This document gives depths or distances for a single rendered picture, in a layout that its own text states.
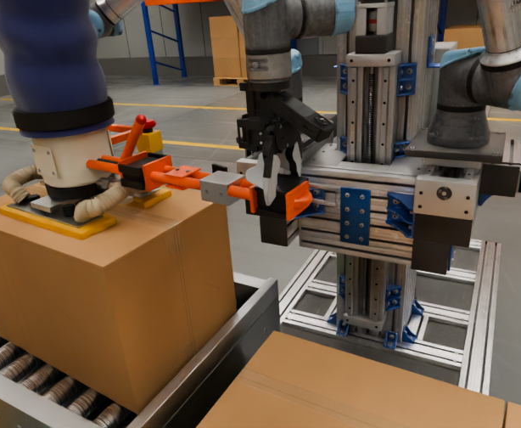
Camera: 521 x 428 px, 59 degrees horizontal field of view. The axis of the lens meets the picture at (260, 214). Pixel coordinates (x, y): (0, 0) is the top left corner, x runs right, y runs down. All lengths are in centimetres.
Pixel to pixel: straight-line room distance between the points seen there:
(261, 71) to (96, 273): 52
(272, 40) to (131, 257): 52
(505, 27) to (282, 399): 94
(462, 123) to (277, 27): 63
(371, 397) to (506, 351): 117
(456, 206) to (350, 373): 48
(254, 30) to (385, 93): 68
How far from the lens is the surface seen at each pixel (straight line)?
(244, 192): 86
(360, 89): 141
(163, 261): 108
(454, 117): 126
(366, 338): 185
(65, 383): 136
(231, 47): 919
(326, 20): 82
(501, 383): 213
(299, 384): 122
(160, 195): 123
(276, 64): 78
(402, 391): 122
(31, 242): 116
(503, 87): 115
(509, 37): 112
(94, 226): 111
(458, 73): 124
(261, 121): 80
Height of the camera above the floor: 140
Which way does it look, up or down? 24 degrees down
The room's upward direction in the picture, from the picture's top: 4 degrees counter-clockwise
